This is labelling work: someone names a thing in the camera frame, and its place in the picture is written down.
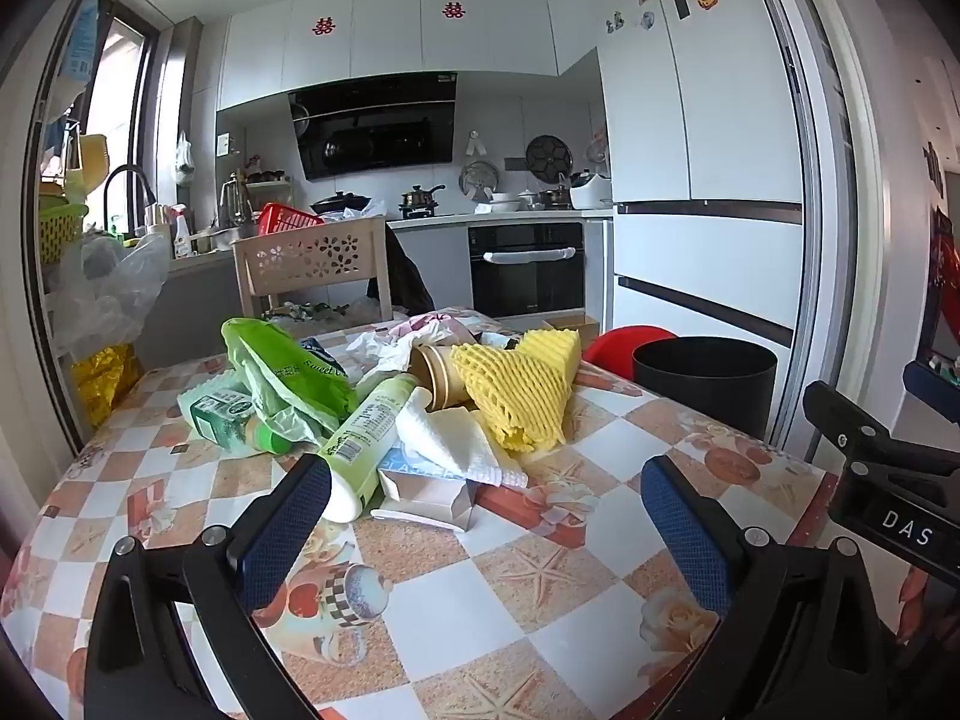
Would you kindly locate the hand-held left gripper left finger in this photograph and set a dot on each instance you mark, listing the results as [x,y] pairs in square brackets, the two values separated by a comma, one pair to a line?
[289,532]

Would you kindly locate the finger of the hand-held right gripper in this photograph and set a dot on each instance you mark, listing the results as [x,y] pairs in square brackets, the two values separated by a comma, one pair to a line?
[844,427]

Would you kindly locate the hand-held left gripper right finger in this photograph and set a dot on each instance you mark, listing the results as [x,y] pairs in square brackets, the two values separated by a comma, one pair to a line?
[690,532]

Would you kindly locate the light green plastic bottle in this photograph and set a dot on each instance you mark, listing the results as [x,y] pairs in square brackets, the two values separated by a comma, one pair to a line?
[367,420]

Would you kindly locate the green white drink carton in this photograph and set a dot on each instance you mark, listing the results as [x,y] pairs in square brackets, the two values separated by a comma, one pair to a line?
[217,409]

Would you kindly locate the small white blue box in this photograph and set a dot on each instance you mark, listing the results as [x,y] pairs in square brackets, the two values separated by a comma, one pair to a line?
[427,491]

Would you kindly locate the black trash bin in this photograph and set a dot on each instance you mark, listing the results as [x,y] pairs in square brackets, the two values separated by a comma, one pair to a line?
[705,382]

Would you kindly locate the green plastic bag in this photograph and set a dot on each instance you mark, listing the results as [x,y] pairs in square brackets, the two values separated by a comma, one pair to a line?
[247,360]

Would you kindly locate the white paper towel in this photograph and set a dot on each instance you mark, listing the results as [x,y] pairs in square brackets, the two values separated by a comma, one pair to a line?
[457,442]

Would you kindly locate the white plastic bag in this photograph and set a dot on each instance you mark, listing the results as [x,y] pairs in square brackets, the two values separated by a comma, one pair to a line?
[382,349]
[184,161]

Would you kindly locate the brown paper cup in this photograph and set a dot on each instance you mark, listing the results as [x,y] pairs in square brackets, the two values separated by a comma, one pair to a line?
[439,379]

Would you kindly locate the yellow ribbed foam sleeve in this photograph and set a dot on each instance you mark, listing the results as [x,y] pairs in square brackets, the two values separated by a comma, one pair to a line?
[551,352]

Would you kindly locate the yellow foam fruit net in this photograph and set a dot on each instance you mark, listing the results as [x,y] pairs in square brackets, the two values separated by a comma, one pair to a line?
[502,390]

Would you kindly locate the pink red paper wrapper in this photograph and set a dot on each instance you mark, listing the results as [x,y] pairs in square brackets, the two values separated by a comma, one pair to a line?
[427,324]

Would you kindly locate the checkered printed tablecloth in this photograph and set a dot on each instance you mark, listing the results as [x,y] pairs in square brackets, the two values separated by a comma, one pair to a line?
[480,592]

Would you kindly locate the red plastic stool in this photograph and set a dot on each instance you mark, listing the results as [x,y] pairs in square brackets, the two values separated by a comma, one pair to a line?
[622,341]

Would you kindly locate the cardboard box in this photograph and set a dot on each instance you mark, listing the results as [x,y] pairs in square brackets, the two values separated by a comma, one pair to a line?
[574,326]

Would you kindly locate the gold foil bag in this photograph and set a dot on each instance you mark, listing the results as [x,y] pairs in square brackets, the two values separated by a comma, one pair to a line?
[105,382]

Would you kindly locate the beige flower cut-out cart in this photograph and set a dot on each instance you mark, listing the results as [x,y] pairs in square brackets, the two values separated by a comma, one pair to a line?
[315,259]

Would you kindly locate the black plastic bag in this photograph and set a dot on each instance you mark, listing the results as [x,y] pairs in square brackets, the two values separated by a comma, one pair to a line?
[405,277]

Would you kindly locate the clear plastic bag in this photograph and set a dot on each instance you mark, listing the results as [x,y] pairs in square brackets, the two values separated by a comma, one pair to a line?
[112,292]

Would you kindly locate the black built-in oven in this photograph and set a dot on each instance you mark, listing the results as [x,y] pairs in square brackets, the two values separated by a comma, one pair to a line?
[525,270]

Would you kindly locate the red plastic basket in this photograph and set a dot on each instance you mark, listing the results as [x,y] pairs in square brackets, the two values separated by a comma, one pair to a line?
[285,219]

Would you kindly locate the white spray bottle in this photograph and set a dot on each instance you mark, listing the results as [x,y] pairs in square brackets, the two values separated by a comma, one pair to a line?
[181,236]

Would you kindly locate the white refrigerator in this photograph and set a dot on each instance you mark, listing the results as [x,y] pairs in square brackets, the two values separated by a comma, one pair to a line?
[697,127]

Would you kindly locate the black wok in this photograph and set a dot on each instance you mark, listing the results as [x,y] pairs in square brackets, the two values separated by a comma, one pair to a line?
[341,202]

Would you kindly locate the white rice cooker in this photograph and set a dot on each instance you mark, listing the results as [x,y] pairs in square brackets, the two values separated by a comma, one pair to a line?
[591,191]

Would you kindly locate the steel cooking pot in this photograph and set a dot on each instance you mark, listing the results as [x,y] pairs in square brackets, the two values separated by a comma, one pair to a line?
[420,196]

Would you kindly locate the green plastic basket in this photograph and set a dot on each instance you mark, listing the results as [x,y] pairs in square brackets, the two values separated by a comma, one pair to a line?
[60,232]

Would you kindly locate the hanging white plastic bag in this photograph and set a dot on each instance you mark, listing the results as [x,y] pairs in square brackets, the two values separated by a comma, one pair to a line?
[184,161]

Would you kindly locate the black kitchen faucet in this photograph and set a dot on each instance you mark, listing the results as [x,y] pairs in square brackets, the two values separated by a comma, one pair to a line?
[112,187]

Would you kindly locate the round black baking tray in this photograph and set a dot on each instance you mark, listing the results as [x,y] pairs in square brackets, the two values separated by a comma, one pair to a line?
[550,156]

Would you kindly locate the black range hood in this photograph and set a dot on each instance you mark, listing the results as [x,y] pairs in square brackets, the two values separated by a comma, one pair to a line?
[375,127]

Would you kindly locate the white upper cabinets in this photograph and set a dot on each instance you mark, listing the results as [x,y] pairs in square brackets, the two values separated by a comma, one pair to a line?
[375,37]

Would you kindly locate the red paper-cut sticker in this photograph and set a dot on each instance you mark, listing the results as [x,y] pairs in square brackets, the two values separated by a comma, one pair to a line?
[324,25]
[452,10]

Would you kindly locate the sliding door frame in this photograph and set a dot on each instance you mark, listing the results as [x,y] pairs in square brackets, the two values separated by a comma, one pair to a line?
[825,165]

